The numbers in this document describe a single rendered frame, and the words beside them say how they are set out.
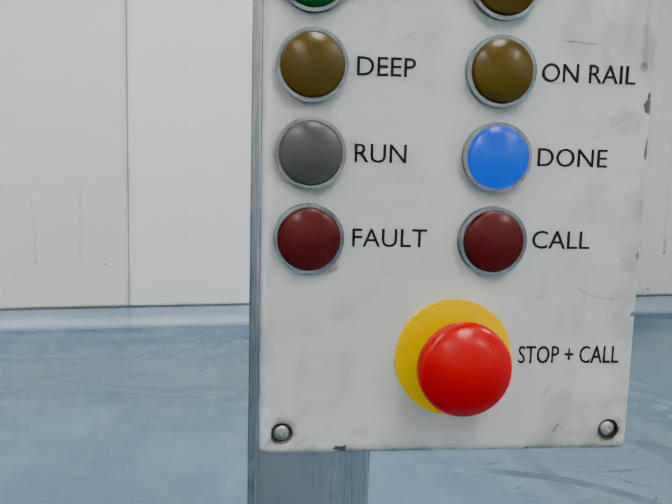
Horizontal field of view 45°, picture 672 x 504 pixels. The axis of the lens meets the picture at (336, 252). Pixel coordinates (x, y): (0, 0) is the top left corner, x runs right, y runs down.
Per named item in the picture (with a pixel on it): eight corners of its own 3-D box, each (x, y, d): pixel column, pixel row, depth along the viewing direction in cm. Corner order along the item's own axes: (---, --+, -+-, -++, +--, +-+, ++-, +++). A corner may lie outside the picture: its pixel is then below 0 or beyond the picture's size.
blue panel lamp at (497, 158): (530, 191, 34) (534, 125, 34) (467, 189, 34) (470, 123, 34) (524, 189, 35) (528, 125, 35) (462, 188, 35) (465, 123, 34)
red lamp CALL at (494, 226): (525, 274, 35) (529, 210, 35) (463, 274, 35) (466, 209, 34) (519, 271, 36) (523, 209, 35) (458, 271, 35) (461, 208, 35)
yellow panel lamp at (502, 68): (535, 105, 34) (539, 37, 34) (471, 103, 34) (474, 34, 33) (529, 105, 35) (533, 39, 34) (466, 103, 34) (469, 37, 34)
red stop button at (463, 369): (515, 422, 33) (520, 327, 33) (420, 423, 33) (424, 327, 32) (483, 388, 38) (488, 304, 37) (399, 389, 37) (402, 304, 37)
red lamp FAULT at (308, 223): (341, 273, 34) (343, 207, 34) (275, 272, 34) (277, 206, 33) (339, 270, 35) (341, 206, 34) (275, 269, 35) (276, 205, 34)
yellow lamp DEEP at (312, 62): (346, 99, 33) (348, 29, 33) (278, 97, 33) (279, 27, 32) (344, 100, 34) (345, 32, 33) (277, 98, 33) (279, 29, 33)
